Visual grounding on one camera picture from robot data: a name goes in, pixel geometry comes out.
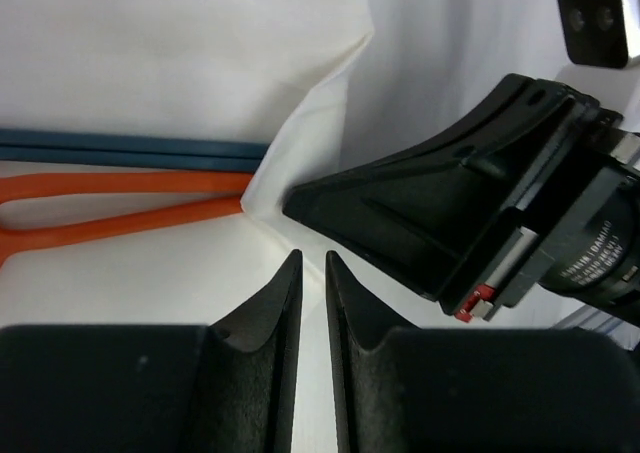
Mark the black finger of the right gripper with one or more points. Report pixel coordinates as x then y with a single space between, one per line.
438 216

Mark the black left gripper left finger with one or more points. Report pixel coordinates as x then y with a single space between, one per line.
225 387

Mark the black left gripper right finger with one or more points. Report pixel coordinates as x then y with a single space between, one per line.
402 388

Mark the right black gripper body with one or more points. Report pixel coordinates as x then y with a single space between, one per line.
558 207

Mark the white paper napkin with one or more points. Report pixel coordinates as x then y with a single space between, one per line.
88 244

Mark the dark blue chopstick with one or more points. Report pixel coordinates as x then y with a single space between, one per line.
131 144
120 159

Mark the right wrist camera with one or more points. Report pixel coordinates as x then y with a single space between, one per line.
601 33

